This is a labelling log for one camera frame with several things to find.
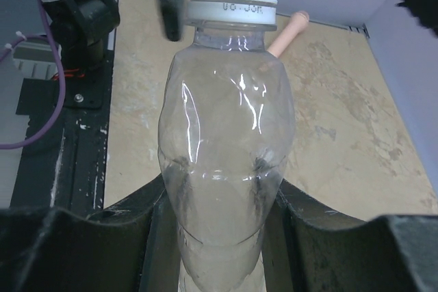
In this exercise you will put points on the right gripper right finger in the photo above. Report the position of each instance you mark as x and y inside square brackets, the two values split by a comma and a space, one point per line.
[316, 248]

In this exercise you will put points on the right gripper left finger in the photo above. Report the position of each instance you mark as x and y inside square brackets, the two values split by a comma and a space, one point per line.
[125, 247]

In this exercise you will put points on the small clear plastic bottle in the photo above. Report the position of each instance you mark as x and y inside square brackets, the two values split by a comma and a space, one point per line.
[225, 132]

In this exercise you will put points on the black front table rail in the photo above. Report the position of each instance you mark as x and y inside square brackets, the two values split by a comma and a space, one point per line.
[55, 113]

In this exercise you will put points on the peach wooden handle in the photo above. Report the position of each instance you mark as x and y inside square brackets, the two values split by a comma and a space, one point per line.
[298, 22]

